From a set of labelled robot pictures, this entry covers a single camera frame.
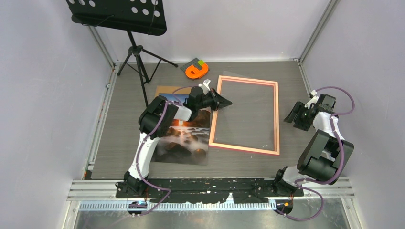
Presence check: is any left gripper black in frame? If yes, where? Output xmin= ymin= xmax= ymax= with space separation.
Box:
xmin=196 ymin=88 xmax=232 ymax=112

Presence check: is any pink wooden picture frame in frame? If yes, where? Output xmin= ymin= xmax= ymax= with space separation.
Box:
xmin=208 ymin=75 xmax=281 ymax=156

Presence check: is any transparent acrylic sheet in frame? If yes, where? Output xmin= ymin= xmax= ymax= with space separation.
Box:
xmin=213 ymin=70 xmax=276 ymax=147

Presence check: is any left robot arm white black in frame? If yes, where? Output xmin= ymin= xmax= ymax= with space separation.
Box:
xmin=116 ymin=84 xmax=232 ymax=198

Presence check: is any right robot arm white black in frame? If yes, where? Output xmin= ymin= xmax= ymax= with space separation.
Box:
xmin=272 ymin=94 xmax=354 ymax=196

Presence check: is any landscape sunset photo print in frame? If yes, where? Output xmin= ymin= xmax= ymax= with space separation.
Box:
xmin=151 ymin=108 xmax=211 ymax=166

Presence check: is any orange tape dispenser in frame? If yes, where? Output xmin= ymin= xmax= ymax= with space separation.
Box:
xmin=185 ymin=60 xmax=209 ymax=79

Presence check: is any grey lego plate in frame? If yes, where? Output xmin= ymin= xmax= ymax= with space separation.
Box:
xmin=180 ymin=58 xmax=203 ymax=72

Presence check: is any brown cardboard backing board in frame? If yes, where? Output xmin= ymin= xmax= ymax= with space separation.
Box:
xmin=155 ymin=85 xmax=191 ymax=101

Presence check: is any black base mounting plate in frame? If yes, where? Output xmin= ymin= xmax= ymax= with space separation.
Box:
xmin=115 ymin=178 xmax=303 ymax=204

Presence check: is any black music stand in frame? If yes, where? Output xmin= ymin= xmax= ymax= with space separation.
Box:
xmin=67 ymin=0 xmax=178 ymax=105

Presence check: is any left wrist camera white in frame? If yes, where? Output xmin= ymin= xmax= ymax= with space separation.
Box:
xmin=198 ymin=79 xmax=211 ymax=94

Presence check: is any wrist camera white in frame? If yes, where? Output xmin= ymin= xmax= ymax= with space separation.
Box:
xmin=198 ymin=79 xmax=211 ymax=94
xmin=305 ymin=90 xmax=319 ymax=109

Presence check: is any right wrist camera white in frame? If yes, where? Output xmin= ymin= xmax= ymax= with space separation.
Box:
xmin=305 ymin=90 xmax=319 ymax=109

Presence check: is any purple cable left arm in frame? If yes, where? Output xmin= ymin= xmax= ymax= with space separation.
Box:
xmin=134 ymin=86 xmax=203 ymax=217

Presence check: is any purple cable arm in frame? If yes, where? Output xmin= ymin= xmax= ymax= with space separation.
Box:
xmin=134 ymin=86 xmax=203 ymax=217
xmin=275 ymin=86 xmax=356 ymax=222

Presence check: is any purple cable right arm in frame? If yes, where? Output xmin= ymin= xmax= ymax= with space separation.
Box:
xmin=275 ymin=86 xmax=356 ymax=222

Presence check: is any aluminium rail front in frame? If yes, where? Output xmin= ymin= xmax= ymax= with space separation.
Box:
xmin=67 ymin=177 xmax=355 ymax=212

